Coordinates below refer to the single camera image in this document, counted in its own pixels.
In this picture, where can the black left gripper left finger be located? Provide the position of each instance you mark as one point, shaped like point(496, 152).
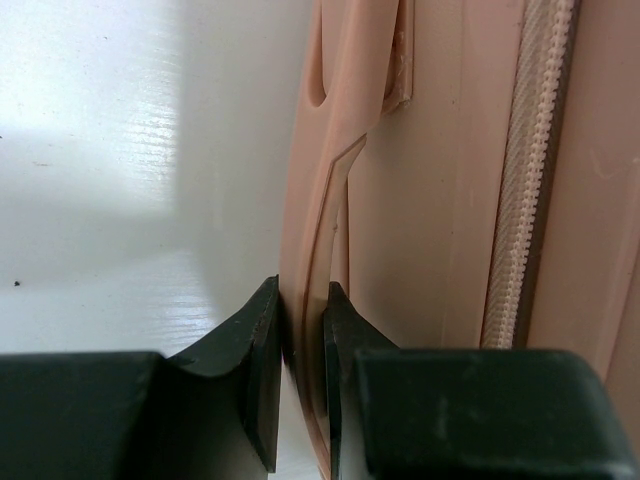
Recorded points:
point(210, 411)

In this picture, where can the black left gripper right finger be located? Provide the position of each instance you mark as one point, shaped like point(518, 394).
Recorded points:
point(399, 413)

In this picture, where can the pink hard-shell suitcase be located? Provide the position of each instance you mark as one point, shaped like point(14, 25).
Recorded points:
point(468, 173)

